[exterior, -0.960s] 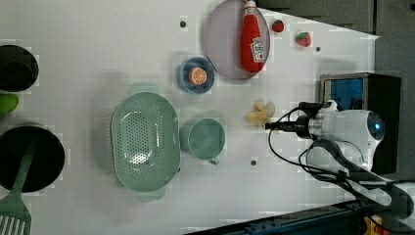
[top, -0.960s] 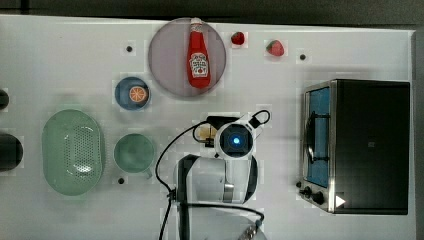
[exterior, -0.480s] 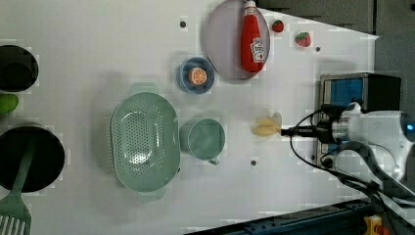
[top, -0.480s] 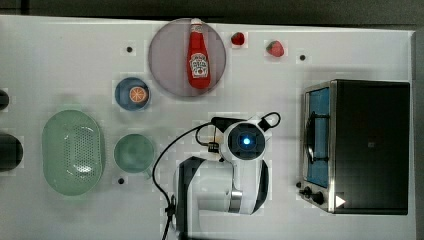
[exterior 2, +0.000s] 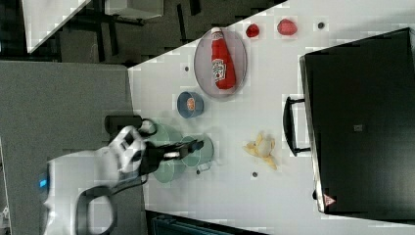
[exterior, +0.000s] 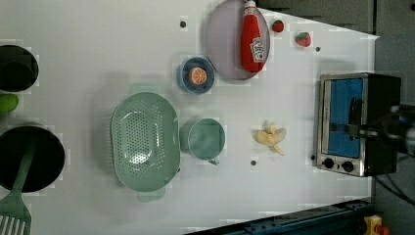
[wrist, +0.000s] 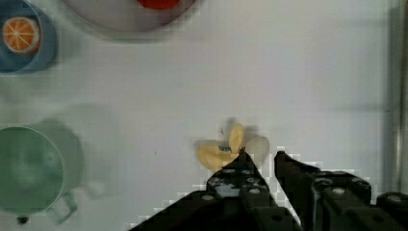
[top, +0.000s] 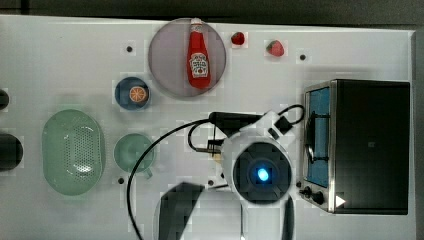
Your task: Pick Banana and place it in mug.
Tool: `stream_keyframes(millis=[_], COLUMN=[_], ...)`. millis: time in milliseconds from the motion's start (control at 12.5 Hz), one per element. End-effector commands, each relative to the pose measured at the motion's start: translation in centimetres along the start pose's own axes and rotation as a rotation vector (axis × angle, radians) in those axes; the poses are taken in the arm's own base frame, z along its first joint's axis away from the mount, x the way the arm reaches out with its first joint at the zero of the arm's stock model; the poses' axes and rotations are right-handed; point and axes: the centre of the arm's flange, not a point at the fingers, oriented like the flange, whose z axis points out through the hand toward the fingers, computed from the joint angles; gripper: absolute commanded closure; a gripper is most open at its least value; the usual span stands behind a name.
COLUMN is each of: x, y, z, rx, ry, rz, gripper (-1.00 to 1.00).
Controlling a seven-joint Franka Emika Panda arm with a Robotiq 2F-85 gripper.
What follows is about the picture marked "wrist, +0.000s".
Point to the blue bowl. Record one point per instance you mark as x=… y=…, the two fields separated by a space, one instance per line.
x=13 y=63

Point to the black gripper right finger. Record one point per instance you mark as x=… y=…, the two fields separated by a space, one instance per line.
x=337 y=200

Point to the black toaster oven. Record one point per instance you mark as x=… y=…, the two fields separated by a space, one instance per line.
x=398 y=85

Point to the toy orange slice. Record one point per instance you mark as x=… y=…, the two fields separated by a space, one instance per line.
x=21 y=35

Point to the red plush ketchup bottle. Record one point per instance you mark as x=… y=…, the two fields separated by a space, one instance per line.
x=159 y=4

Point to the green mug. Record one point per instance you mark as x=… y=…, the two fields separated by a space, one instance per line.
x=41 y=164

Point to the grey round plate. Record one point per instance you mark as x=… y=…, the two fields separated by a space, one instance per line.
x=126 y=15

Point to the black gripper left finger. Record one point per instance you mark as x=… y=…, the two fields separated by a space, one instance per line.
x=236 y=198

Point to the peeled toy banana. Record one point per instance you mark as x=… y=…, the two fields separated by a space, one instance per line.
x=216 y=156

